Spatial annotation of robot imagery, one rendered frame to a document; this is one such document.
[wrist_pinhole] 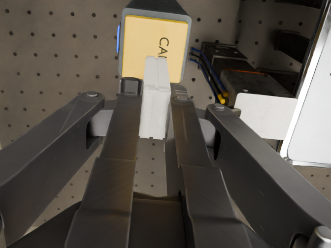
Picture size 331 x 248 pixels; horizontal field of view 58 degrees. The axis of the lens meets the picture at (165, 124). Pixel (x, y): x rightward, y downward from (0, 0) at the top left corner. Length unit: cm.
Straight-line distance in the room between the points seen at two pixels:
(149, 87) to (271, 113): 32
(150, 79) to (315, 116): 43
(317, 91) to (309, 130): 7
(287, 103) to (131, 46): 26
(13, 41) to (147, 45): 58
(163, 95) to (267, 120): 32
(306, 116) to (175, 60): 32
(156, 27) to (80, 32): 50
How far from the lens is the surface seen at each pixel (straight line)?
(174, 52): 30
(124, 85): 15
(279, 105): 46
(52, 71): 83
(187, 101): 15
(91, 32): 78
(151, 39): 30
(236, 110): 44
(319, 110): 57
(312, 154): 61
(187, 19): 32
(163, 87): 16
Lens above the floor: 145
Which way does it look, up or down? 63 degrees down
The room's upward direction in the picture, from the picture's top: 176 degrees clockwise
